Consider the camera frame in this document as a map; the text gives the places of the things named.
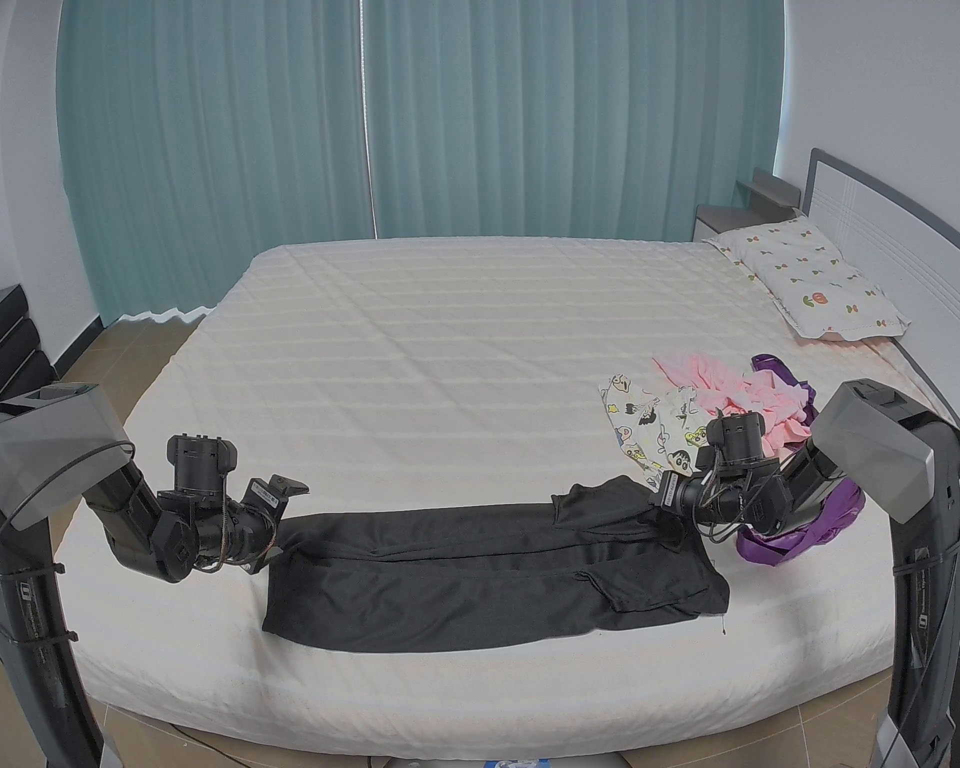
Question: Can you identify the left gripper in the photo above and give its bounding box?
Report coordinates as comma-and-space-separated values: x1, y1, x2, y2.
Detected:
223, 473, 312, 573

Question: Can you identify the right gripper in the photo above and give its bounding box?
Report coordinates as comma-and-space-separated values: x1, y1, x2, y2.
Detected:
660, 484, 715, 524

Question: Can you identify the black T-shirt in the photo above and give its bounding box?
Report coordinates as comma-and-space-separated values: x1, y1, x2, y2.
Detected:
261, 474, 733, 656

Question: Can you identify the bed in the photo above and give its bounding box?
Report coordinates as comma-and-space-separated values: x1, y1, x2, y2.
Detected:
54, 147, 960, 761

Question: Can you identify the purple garment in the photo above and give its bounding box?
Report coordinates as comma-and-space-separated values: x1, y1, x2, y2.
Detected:
735, 354, 868, 564

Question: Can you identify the white printed pyjama top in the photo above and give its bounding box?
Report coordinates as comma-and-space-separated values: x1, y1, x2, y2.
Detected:
597, 372, 774, 493

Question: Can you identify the pink garment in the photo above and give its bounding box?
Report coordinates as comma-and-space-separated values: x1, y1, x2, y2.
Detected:
651, 352, 816, 456

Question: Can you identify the white printed pillow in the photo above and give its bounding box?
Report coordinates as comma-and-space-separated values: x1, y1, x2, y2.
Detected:
705, 216, 913, 341

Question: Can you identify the grey bedside table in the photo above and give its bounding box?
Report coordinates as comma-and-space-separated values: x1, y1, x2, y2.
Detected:
693, 166, 803, 241

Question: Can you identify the black chest of drawers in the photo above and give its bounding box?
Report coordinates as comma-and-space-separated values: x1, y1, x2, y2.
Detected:
0, 283, 58, 400

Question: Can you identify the blue-green curtain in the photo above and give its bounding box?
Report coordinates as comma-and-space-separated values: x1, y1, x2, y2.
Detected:
56, 0, 377, 325
362, 0, 786, 241

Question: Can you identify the black cable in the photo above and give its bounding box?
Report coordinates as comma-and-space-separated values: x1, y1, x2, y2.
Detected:
0, 442, 137, 534

